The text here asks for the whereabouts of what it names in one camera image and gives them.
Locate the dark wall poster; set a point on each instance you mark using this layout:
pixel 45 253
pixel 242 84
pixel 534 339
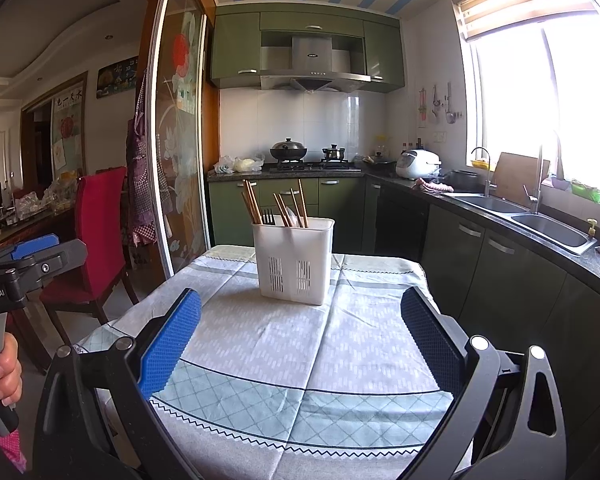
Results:
pixel 117 77

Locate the cluttered side table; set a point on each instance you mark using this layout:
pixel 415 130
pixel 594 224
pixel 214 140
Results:
pixel 30 205

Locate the kitchen window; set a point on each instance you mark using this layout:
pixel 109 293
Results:
pixel 530 100

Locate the pink dish cloth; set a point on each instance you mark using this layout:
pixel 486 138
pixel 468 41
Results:
pixel 432 186

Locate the steel cooking pot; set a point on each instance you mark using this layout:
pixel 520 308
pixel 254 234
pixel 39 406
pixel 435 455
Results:
pixel 334 154

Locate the green windowsill containers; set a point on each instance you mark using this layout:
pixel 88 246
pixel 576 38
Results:
pixel 580 190

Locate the person's left hand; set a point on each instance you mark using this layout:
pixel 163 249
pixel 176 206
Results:
pixel 7 375

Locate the gas stove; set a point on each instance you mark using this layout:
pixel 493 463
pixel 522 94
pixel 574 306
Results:
pixel 315 165

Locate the red upholstered chair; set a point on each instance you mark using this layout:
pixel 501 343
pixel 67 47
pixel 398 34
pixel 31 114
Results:
pixel 100 240

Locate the wall poster with drawings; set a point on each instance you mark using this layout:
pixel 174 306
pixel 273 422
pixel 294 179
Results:
pixel 69 125

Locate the hanging kitchen tools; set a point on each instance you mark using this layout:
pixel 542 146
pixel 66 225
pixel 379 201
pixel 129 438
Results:
pixel 437 102

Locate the brown wooden chopstick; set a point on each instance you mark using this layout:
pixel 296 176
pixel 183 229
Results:
pixel 281 209
pixel 285 209
pixel 247 207
pixel 250 200
pixel 254 202

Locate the tall chrome faucet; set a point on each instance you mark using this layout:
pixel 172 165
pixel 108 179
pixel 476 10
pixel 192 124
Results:
pixel 535 195

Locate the dark kitchen countertop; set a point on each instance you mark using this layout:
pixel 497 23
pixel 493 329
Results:
pixel 595 265

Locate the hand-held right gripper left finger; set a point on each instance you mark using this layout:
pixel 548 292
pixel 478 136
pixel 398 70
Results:
pixel 172 345

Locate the green kitchen cabinets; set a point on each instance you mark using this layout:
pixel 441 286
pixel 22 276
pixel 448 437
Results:
pixel 505 280
pixel 235 45

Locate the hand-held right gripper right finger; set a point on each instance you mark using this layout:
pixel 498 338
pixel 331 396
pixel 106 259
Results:
pixel 430 345

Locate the checked apron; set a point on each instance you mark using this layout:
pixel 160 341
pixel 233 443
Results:
pixel 142 185

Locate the black wok with lid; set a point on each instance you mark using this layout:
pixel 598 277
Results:
pixel 288 151

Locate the silver spoon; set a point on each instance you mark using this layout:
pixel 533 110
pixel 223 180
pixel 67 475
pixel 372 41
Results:
pixel 291 215

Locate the black fork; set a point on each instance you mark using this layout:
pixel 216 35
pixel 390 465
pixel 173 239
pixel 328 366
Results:
pixel 268 217

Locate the clear bag with yellow food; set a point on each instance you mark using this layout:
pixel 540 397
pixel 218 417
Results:
pixel 247 164

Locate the striped window blind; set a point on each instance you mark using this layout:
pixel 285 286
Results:
pixel 520 0

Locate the black frying pan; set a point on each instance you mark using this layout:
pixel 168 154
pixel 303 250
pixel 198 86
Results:
pixel 380 161

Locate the white rice cooker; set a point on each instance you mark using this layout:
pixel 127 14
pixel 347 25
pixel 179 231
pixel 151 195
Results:
pixel 415 164

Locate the white plastic utensil holder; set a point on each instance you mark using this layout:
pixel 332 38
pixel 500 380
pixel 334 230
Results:
pixel 295 265

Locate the green upper kitchen cabinets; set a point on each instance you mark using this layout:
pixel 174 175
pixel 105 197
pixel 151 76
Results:
pixel 235 45

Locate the steel range hood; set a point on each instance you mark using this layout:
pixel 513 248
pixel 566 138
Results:
pixel 312 65

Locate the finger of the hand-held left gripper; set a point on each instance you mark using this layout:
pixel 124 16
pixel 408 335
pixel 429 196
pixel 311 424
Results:
pixel 55 262
pixel 35 247

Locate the white plastic bag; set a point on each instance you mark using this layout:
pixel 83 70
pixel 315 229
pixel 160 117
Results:
pixel 224 166

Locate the wooden cutting board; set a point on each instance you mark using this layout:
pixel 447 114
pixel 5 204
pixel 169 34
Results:
pixel 512 180

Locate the flower-printed glass sliding door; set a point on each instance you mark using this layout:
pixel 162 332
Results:
pixel 180 160

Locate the sauce bottles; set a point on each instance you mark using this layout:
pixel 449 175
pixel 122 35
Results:
pixel 412 146

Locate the green lower kitchen cabinets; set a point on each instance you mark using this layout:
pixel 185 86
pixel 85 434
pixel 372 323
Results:
pixel 505 280

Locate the black pot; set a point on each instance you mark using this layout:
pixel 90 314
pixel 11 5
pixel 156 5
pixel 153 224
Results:
pixel 462 180

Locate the yellow sponge holder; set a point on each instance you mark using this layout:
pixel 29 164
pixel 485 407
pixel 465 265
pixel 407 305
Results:
pixel 480 163

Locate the steel double sink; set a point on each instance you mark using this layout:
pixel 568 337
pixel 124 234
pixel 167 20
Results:
pixel 550 230

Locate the curved chrome faucet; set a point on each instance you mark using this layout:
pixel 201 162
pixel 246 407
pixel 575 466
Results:
pixel 486 180

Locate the pale patterned tablecloth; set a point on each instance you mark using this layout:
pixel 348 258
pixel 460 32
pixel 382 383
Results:
pixel 280 350

